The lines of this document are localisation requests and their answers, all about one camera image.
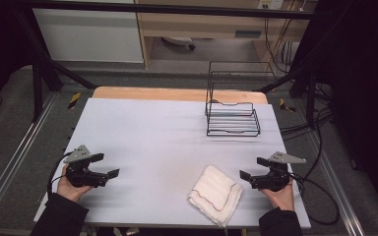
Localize white wall socket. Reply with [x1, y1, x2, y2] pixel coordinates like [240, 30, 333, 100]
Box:
[257, 0, 284, 10]

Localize folded white towel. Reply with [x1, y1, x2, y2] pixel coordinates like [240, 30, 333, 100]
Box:
[187, 164, 244, 228]

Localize bundle of black floor cables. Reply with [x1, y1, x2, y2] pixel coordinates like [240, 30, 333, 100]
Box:
[280, 83, 334, 180]

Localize hand-held gripper cable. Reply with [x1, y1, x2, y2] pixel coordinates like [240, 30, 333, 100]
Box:
[46, 151, 73, 198]
[289, 172, 340, 226]

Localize wooden table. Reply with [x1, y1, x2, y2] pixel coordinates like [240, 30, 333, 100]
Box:
[92, 86, 270, 105]

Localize person's left hand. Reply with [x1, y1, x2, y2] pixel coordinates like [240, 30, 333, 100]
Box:
[57, 164, 93, 203]

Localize dark curtain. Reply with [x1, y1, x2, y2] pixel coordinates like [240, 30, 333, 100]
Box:
[314, 0, 378, 220]
[0, 0, 33, 116]

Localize left hand-held gripper cable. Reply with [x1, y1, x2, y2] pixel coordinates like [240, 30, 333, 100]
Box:
[46, 151, 73, 198]

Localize person's right hand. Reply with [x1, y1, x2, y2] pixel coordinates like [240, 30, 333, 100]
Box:
[260, 184, 295, 211]

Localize white cabinet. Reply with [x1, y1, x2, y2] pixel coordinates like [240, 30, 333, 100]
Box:
[32, 8, 145, 64]

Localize white chair base with caster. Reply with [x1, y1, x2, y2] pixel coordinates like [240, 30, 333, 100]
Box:
[161, 36, 197, 51]

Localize hanging cables under desk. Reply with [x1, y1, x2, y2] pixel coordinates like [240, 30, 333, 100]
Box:
[264, 18, 296, 74]

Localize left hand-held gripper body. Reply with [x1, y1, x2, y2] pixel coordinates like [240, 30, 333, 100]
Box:
[63, 144, 109, 189]

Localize black wire rack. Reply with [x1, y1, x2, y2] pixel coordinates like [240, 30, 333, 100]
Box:
[205, 60, 275, 138]

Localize aluminium rail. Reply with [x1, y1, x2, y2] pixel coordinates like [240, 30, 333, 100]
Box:
[0, 92, 58, 224]
[303, 131, 365, 236]

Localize white foam mat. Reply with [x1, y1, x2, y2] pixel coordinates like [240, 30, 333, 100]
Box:
[33, 97, 312, 229]

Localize right hand-held gripper cable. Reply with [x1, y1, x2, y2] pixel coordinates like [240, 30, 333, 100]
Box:
[289, 172, 340, 226]

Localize black metal stand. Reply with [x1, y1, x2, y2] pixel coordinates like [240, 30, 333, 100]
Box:
[257, 58, 319, 129]
[16, 9, 97, 123]

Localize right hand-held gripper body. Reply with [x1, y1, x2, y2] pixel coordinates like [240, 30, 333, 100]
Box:
[251, 150, 307, 193]

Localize wooden desk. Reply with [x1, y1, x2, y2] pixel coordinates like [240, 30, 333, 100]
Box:
[134, 0, 319, 68]

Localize black metal frame bar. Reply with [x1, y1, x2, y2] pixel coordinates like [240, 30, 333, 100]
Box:
[13, 0, 319, 21]

